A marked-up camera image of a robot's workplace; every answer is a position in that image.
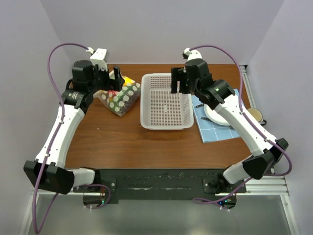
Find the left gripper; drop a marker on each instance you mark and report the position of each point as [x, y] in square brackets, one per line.
[112, 84]

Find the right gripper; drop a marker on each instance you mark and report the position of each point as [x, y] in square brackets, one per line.
[176, 75]

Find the polka dot zip bag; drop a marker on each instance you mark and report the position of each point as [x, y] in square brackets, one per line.
[120, 102]

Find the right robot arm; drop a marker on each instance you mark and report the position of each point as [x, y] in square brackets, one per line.
[266, 150]

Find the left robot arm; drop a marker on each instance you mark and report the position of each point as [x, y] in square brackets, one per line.
[47, 171]

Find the white plastic basket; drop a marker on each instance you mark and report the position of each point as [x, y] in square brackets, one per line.
[159, 108]

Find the white paper plate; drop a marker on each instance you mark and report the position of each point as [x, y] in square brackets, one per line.
[214, 116]

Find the blue checked cloth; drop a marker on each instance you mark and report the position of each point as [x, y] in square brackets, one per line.
[210, 131]

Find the cream enamel mug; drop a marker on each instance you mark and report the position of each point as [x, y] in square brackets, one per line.
[257, 115]

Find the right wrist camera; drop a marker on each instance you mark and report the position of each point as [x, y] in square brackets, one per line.
[190, 54]

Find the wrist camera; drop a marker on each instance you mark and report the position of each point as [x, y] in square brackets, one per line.
[190, 54]
[99, 58]

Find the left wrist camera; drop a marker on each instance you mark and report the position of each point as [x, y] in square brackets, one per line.
[99, 58]

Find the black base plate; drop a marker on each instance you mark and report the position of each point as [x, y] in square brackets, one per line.
[158, 184]

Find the aluminium frame rail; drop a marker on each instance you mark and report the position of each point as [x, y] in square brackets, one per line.
[275, 186]

